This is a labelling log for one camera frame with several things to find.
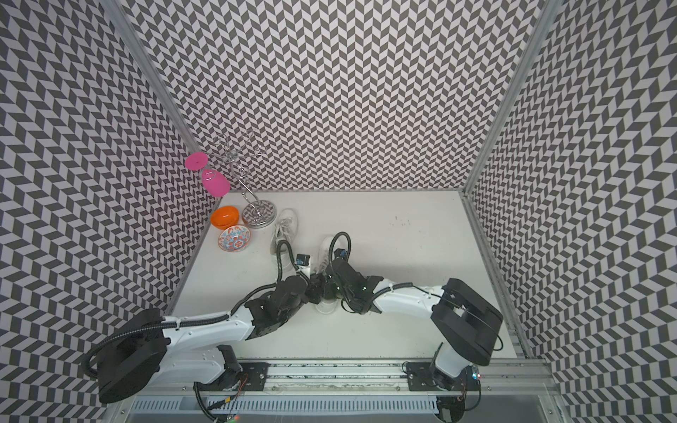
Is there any white sneaker one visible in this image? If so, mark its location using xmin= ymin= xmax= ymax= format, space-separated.
xmin=270 ymin=209 xmax=299 ymax=261
xmin=316 ymin=235 xmax=345 ymax=315

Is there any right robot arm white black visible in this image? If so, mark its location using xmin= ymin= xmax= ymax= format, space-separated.
xmin=317 ymin=232 xmax=504 ymax=389

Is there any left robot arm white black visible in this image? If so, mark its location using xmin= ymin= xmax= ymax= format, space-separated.
xmin=79 ymin=255 xmax=325 ymax=404

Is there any patterned floral bowl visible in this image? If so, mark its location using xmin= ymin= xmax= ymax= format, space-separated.
xmin=217 ymin=225 xmax=251 ymax=252

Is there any orange bowl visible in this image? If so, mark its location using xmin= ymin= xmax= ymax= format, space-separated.
xmin=210 ymin=206 xmax=240 ymax=231

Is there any pink wine glass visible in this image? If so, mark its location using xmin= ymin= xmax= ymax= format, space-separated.
xmin=184 ymin=152 xmax=231 ymax=197

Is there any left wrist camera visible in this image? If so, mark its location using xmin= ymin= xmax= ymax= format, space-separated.
xmin=294 ymin=253 xmax=312 ymax=278

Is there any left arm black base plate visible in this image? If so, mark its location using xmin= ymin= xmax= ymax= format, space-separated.
xmin=197 ymin=361 xmax=270 ymax=392

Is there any silver wire glass rack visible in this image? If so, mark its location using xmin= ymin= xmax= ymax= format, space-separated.
xmin=215 ymin=133 xmax=277 ymax=229

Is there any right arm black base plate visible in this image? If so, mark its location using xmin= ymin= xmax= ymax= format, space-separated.
xmin=401 ymin=361 xmax=481 ymax=393

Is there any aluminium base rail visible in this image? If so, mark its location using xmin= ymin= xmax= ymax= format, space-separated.
xmin=113 ymin=358 xmax=562 ymax=398

